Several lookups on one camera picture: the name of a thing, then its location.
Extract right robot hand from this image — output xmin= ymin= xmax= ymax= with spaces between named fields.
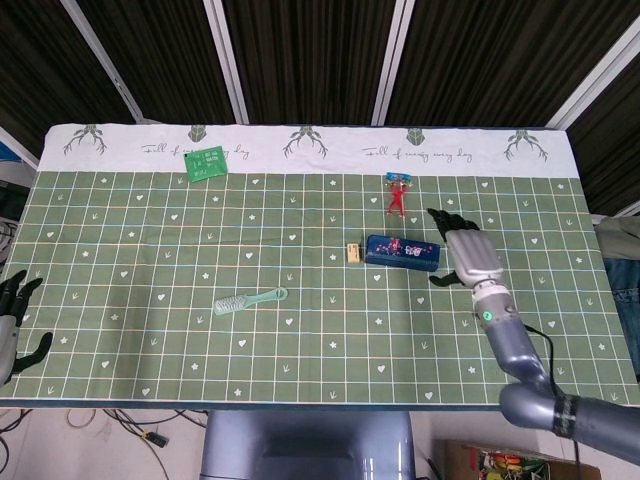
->
xmin=426 ymin=207 xmax=505 ymax=290

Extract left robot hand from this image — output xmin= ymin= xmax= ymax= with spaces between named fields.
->
xmin=0 ymin=269 xmax=54 ymax=387

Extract blue glasses case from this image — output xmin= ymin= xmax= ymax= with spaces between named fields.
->
xmin=364 ymin=233 xmax=442 ymax=274

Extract red figure toy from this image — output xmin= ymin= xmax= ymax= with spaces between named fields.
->
xmin=383 ymin=171 xmax=414 ymax=219

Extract grey-green jacket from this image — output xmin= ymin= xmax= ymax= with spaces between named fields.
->
xmin=592 ymin=214 xmax=640 ymax=261

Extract blue jeans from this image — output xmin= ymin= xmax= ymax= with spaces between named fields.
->
xmin=602 ymin=254 xmax=640 ymax=361

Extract green grid tablecloth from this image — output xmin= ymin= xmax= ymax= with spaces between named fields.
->
xmin=0 ymin=122 xmax=640 ymax=406

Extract mint green scrub brush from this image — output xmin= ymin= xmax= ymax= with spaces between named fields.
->
xmin=213 ymin=287 xmax=290 ymax=316

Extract blue-grey robot torso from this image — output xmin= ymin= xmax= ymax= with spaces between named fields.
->
xmin=199 ymin=410 xmax=416 ymax=480

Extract green circuit board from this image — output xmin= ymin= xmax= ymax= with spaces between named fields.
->
xmin=183 ymin=144 xmax=227 ymax=183

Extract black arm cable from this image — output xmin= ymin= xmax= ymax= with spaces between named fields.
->
xmin=522 ymin=323 xmax=582 ymax=480

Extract floor cable tangle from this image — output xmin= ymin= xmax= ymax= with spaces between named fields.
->
xmin=0 ymin=407 xmax=209 ymax=480

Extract white partition post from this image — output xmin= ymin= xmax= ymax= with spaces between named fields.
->
xmin=0 ymin=124 xmax=40 ymax=169
xmin=202 ymin=0 xmax=250 ymax=125
xmin=545 ymin=19 xmax=640 ymax=132
xmin=59 ymin=0 xmax=147 ymax=125
xmin=372 ymin=0 xmax=431 ymax=126

